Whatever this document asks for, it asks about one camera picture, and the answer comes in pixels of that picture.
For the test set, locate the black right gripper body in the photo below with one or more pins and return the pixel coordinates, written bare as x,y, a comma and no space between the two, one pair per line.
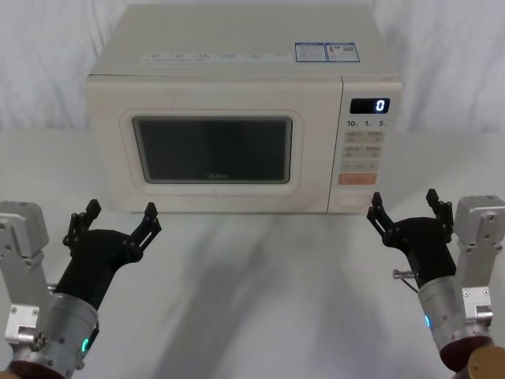
428,248

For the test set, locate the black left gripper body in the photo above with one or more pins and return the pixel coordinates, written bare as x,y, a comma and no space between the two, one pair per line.
102,252

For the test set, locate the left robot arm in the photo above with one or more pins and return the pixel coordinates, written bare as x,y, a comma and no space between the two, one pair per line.
23,276

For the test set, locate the white curtain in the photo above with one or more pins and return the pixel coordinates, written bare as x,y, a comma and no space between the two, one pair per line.
43,59

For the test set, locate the cream microwave oven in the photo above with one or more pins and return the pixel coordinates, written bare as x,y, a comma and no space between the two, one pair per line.
221,94

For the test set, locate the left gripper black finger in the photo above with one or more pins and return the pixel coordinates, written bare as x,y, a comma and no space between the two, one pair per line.
144,237
77,229

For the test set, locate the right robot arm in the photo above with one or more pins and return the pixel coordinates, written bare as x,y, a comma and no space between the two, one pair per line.
473,276

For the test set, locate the white table cloth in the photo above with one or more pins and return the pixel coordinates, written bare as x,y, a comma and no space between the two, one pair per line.
256,300

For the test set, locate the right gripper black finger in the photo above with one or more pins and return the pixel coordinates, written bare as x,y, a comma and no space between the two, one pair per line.
380,225
442,217

